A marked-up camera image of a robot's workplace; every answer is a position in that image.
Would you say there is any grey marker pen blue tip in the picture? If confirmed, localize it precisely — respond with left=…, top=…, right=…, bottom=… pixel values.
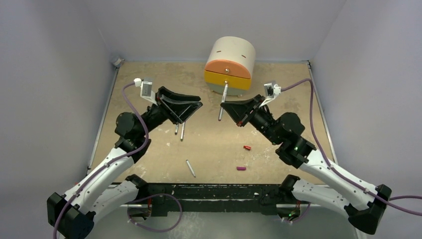
left=180, top=122, right=186, bottom=141

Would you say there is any round cream drawer cabinet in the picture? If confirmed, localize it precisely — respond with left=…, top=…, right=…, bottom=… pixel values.
left=204, top=36, right=256, bottom=96

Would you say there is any grey marker pen red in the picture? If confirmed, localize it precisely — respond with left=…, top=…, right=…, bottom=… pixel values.
left=218, top=81, right=228, bottom=121

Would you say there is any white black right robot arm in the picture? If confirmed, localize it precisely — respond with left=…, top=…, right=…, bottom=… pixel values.
left=220, top=95, right=392, bottom=235

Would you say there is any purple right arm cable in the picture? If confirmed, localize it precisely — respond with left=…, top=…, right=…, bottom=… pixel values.
left=280, top=78, right=422, bottom=218

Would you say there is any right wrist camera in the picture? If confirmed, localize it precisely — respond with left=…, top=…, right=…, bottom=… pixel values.
left=259, top=81, right=281, bottom=108

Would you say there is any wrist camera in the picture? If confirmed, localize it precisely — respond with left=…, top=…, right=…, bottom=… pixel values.
left=259, top=81, right=281, bottom=108
left=133, top=78, right=157, bottom=105

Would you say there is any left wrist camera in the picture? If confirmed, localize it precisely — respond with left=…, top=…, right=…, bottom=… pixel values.
left=133, top=78, right=157, bottom=105

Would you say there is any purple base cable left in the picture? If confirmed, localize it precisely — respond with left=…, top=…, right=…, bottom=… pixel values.
left=127, top=193, right=183, bottom=233

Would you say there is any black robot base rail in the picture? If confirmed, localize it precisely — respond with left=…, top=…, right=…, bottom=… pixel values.
left=125, top=174, right=308, bottom=217

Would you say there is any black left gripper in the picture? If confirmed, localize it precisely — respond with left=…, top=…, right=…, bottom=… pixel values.
left=138, top=87, right=202, bottom=137

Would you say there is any grey corner bracket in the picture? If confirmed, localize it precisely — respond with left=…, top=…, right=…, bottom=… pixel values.
left=110, top=55, right=125, bottom=68

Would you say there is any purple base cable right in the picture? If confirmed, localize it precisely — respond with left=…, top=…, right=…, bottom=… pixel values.
left=280, top=197, right=315, bottom=225

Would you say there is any grey marker pen green tip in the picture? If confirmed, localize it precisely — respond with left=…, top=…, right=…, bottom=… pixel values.
left=174, top=124, right=179, bottom=135

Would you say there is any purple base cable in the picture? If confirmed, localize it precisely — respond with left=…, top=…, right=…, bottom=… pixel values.
left=127, top=193, right=183, bottom=233
left=280, top=197, right=315, bottom=225

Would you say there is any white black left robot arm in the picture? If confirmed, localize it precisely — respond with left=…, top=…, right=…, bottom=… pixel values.
left=47, top=87, right=202, bottom=239

